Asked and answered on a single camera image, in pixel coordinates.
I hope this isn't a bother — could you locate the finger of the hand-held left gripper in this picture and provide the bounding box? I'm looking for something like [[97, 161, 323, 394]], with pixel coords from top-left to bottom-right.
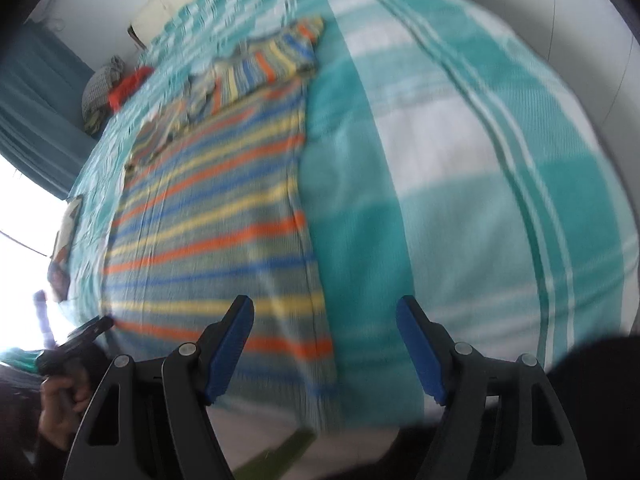
[[70, 316, 115, 348]]

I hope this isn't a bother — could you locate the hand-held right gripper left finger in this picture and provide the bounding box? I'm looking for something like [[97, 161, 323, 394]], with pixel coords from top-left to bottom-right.
[[62, 295, 255, 480]]

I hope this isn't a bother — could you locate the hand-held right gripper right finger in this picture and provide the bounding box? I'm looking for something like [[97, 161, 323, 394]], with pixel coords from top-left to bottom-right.
[[396, 296, 587, 480]]

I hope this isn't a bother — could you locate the striped knit shirt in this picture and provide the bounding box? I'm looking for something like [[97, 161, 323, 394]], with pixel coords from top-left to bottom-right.
[[100, 16, 335, 411]]

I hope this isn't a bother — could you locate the person's left forearm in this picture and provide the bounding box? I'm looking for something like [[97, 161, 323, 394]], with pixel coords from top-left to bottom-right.
[[0, 370, 66, 480]]

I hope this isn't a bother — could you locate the person's left hand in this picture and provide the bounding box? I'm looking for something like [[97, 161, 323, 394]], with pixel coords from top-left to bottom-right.
[[40, 365, 93, 451]]

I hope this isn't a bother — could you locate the patterned cream pillow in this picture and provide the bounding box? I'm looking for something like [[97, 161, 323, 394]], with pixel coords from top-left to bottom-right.
[[47, 195, 85, 303]]

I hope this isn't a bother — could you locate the green strip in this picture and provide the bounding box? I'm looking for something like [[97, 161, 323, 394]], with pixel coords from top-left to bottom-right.
[[235, 430, 313, 480]]

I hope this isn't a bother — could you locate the teal checked bed blanket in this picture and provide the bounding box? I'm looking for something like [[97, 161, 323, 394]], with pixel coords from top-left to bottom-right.
[[65, 0, 640, 431]]

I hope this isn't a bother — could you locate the teal curtain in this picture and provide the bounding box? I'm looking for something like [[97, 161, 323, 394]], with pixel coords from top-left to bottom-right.
[[0, 22, 96, 201]]

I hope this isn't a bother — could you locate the grey knit pillow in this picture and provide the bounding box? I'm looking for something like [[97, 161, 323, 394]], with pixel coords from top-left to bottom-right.
[[81, 56, 126, 131]]

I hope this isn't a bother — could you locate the red cloth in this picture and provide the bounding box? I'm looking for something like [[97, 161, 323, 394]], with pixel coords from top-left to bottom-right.
[[107, 66, 153, 111]]

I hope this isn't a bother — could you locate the cream padded headboard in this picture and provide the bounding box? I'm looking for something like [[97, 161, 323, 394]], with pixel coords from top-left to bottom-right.
[[129, 0, 211, 43]]

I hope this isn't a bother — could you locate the white wardrobe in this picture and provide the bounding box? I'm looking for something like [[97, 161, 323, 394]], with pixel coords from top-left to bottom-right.
[[440, 0, 640, 171]]

